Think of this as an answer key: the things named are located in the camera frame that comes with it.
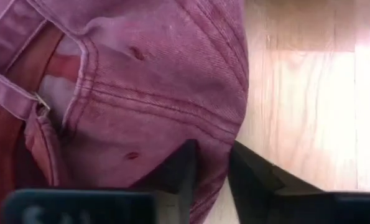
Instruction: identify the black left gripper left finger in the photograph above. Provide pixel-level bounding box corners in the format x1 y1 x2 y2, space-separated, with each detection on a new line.
128 138 201 224

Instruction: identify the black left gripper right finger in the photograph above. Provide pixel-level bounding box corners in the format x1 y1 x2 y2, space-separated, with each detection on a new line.
227 139 370 224

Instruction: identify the maroon cap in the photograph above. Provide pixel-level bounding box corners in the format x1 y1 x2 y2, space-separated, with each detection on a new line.
0 0 250 224

